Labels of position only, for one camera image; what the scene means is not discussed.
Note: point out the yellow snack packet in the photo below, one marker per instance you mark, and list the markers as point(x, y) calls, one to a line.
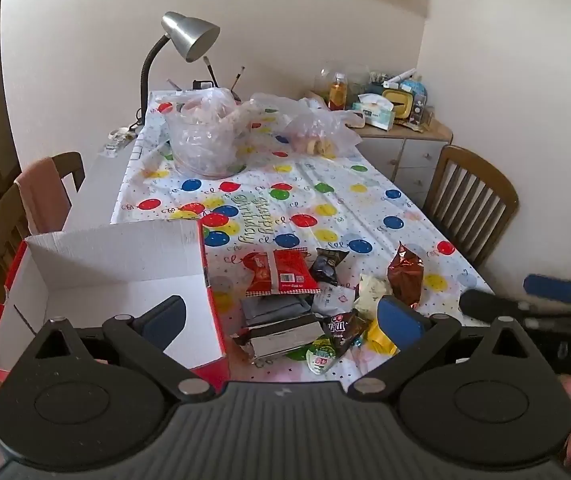
point(378, 341)

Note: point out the red snack packet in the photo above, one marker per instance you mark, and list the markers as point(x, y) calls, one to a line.
point(285, 270)

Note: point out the balloon print tablecloth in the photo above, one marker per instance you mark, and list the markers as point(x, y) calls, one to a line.
point(315, 195)

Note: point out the green jelly cup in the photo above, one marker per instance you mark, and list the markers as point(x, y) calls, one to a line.
point(321, 357)

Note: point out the tissue box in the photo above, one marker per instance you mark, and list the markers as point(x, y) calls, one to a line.
point(375, 115)

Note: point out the small white trinkets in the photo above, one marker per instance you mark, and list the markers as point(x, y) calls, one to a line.
point(120, 137)

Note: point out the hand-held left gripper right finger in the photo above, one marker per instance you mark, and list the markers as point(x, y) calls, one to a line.
point(399, 322)

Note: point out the pink cloth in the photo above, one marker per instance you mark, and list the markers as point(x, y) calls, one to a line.
point(43, 195)

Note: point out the silver snack packet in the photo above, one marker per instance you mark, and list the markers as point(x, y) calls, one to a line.
point(285, 338)

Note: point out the grey desk lamp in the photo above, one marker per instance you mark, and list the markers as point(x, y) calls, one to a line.
point(188, 35)

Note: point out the white navy-edged snack packet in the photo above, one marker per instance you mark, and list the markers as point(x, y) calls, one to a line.
point(333, 300)

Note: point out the paint brush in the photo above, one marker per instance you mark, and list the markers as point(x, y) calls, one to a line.
point(210, 71)
point(238, 79)

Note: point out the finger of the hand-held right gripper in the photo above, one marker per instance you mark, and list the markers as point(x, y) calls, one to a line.
point(485, 303)
point(550, 288)

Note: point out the brown candy packet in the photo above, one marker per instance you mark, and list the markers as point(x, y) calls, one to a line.
point(341, 330)

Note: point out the yellow black device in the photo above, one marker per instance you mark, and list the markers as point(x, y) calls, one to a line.
point(398, 102)

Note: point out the grey blue snack packet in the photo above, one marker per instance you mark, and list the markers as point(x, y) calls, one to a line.
point(270, 308)

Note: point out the black snack packet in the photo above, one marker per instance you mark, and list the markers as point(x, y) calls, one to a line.
point(328, 265)

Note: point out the shiny brown snack packet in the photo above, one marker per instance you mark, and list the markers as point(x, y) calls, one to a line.
point(405, 275)

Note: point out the white drawer cabinet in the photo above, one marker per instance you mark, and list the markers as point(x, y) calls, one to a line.
point(415, 155)

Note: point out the wooden chair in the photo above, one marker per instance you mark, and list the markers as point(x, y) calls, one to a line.
point(470, 195)
point(0, 220)

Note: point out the crumpled white plastic bag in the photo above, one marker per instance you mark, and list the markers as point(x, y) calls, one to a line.
point(270, 107)

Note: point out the clear glass jar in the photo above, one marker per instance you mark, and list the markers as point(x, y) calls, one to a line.
point(323, 80)

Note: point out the plastic bag of pastries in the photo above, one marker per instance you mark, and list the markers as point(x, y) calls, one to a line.
point(320, 132)

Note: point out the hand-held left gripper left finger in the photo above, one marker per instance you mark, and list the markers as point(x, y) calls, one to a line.
point(165, 322)

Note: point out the large clear plastic bag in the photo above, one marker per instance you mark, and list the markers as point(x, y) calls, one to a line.
point(205, 150)

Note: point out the red white cardboard box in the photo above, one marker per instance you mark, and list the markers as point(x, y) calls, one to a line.
point(115, 260)

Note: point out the amber liquid bottle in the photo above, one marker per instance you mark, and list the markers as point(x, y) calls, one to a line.
point(337, 94)

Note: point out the cream snack packet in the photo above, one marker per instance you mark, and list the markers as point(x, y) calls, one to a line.
point(371, 290)

